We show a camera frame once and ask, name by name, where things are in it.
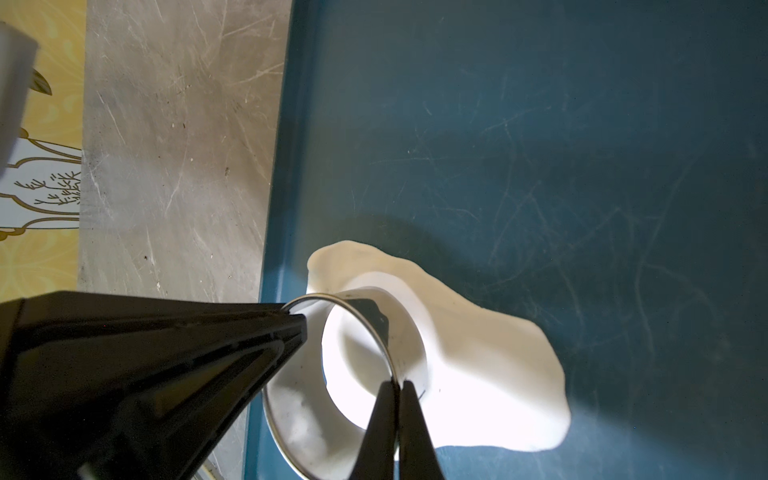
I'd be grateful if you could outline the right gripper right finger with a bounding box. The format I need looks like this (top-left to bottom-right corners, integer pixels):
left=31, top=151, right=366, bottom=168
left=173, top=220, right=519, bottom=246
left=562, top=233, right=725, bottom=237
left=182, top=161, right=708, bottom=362
left=398, top=380, right=445, bottom=480

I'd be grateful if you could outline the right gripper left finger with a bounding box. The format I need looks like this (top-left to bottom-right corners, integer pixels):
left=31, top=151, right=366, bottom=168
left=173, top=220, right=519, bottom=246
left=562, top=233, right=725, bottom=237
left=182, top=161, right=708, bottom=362
left=349, top=380, right=399, bottom=480

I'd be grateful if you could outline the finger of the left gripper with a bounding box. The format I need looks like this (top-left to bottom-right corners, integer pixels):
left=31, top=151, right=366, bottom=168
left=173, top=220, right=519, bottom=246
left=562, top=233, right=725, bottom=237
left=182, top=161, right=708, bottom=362
left=1, top=291, right=308, bottom=479

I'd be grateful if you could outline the small glass cup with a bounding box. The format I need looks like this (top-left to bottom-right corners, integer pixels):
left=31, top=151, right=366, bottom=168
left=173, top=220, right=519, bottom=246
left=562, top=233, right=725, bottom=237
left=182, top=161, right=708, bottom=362
left=263, top=287, right=429, bottom=479

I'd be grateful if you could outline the white dough lump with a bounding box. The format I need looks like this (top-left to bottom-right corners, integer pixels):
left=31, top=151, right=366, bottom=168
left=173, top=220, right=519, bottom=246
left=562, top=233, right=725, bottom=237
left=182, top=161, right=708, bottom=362
left=305, top=239, right=572, bottom=453

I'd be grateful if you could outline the teal plastic tray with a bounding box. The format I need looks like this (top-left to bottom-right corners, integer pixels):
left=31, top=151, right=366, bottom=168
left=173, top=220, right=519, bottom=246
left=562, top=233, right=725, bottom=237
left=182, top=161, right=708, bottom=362
left=261, top=1, right=767, bottom=479

